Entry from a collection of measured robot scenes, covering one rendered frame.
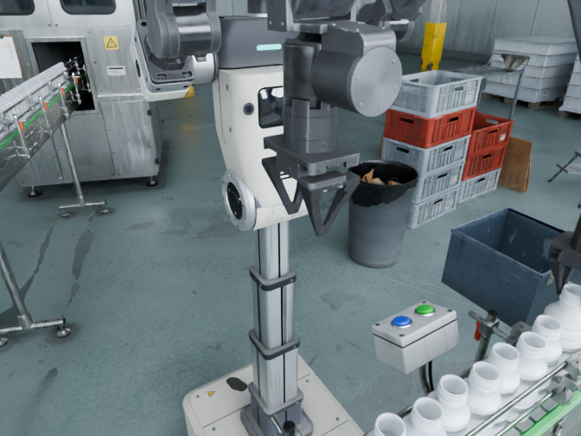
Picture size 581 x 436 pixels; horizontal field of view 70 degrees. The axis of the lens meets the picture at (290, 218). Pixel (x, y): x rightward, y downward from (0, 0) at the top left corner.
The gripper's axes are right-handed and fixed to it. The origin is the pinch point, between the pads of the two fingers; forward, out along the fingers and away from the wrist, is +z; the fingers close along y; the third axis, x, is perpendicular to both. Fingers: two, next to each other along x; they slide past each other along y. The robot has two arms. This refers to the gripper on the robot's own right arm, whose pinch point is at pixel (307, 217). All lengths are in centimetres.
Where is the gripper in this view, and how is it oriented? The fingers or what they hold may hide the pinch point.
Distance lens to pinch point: 50.2
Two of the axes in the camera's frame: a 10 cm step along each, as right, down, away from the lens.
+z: -0.1, 8.8, 4.7
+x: 8.5, -2.4, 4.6
